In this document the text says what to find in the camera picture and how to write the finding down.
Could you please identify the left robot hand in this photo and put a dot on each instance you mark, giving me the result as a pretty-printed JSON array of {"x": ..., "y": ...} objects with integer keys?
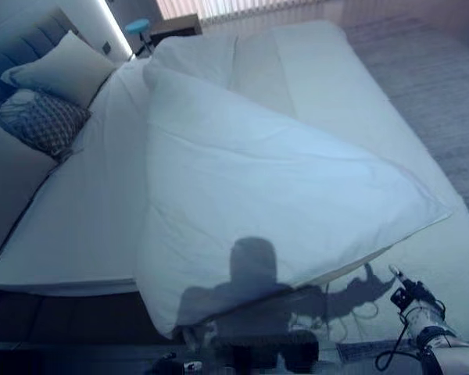
[{"x": 180, "y": 364}]

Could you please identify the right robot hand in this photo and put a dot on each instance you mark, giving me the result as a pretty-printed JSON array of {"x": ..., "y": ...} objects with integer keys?
[{"x": 422, "y": 304}]

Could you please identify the white duvet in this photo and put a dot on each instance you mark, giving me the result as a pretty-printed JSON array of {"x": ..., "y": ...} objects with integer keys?
[{"x": 266, "y": 176}]

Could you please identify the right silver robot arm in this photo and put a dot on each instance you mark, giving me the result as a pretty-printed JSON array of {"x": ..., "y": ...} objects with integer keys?
[{"x": 453, "y": 357}]

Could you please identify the white bed sheet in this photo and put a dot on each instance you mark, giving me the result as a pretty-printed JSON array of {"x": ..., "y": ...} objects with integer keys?
[{"x": 90, "y": 203}]

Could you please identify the dark robot body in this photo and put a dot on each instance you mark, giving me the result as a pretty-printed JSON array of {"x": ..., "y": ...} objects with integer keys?
[{"x": 266, "y": 351}]

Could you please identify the large grey pillow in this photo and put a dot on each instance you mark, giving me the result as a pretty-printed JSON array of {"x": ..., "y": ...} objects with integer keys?
[{"x": 11, "y": 176}]

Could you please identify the grey patterned cushion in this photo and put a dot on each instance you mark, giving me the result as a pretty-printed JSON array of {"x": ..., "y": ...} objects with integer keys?
[{"x": 51, "y": 123}]

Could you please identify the crumpled white striped cloth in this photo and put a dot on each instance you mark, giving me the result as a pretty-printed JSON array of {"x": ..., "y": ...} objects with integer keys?
[{"x": 17, "y": 102}]

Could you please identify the white pillow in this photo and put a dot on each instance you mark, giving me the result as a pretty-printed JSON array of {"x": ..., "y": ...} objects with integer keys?
[{"x": 64, "y": 68}]

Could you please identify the wooden desk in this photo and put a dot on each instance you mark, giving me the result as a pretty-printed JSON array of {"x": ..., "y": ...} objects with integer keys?
[{"x": 177, "y": 27}]

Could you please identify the light vertical curtain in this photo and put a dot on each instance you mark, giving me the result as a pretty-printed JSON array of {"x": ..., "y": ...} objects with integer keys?
[{"x": 234, "y": 8}]

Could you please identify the grey padded headboard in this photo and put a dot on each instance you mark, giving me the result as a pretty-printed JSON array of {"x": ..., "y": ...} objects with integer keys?
[{"x": 19, "y": 35}]

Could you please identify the dark bed frame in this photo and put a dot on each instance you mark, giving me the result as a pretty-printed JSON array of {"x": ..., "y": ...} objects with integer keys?
[{"x": 70, "y": 316}]

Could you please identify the dark wall switch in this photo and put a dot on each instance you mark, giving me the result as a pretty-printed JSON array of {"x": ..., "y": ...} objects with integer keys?
[{"x": 107, "y": 48}]

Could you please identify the white wall panel with light strip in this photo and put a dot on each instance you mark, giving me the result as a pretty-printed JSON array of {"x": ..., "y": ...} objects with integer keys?
[{"x": 105, "y": 23}]

